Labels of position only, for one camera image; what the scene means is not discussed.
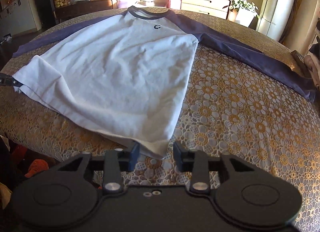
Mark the light wooden media console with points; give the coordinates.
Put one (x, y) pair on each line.
(200, 3)

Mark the red garment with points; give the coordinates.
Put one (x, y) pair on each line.
(18, 152)

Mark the dark wooden sideboard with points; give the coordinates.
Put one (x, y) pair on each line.
(75, 10)

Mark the white planter pot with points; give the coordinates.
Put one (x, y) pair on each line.
(243, 17)

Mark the yellow floral lace tablecloth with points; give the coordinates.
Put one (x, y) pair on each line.
(237, 122)

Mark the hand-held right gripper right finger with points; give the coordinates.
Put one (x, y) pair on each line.
(178, 154)

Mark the black refrigerator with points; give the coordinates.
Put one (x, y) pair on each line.
(42, 7)

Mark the red and white bag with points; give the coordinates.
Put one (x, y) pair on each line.
(175, 3)

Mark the white wall cabinets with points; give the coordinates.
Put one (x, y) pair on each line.
(17, 14)

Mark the orange knit garment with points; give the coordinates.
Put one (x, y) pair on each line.
(37, 168)

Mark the white sneakers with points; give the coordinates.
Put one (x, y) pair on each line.
(7, 37)

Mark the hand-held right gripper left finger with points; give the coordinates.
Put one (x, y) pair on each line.
(134, 156)

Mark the white standing air conditioner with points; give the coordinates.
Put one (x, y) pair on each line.
(275, 10)

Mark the white purple raglan shirt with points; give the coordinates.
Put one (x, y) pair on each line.
(112, 72)

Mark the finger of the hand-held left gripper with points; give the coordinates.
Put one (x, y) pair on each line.
(10, 80)

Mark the stack of folded clothes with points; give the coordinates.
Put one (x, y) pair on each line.
(313, 62)

